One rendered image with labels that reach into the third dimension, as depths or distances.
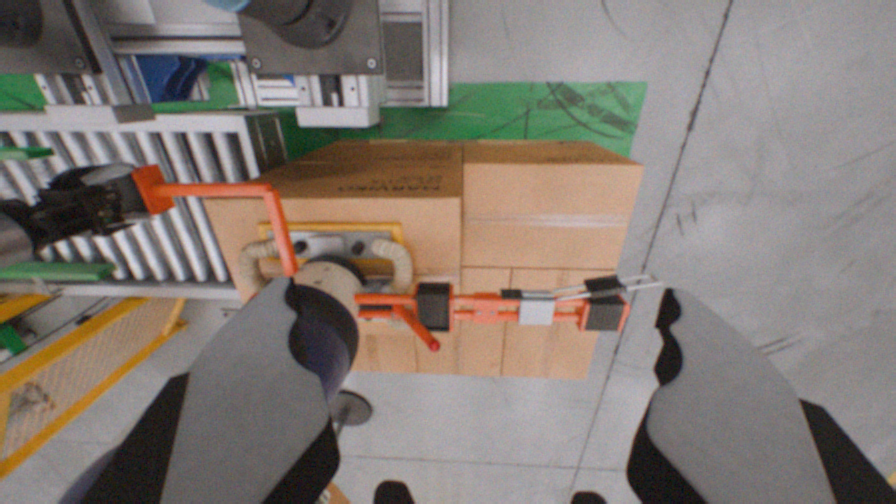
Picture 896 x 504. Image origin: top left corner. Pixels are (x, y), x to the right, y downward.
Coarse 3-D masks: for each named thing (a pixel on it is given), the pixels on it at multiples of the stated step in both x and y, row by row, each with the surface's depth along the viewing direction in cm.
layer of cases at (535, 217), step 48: (336, 144) 143; (384, 144) 143; (480, 192) 111; (528, 192) 110; (576, 192) 109; (624, 192) 108; (480, 240) 119; (528, 240) 118; (576, 240) 117; (480, 288) 129; (528, 288) 128; (384, 336) 143; (480, 336) 140; (528, 336) 139; (576, 336) 138
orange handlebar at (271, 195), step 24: (168, 192) 58; (192, 192) 58; (216, 192) 58; (240, 192) 58; (264, 192) 57; (288, 240) 63; (288, 264) 64; (360, 312) 69; (384, 312) 69; (456, 312) 69; (480, 312) 67; (504, 312) 68; (576, 312) 68
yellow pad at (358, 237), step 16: (288, 224) 74; (304, 224) 74; (320, 224) 73; (336, 224) 73; (352, 224) 73; (368, 224) 73; (384, 224) 73; (400, 224) 73; (304, 240) 75; (352, 240) 74; (368, 240) 74; (400, 240) 74; (272, 256) 78; (304, 256) 77; (352, 256) 76; (368, 256) 76
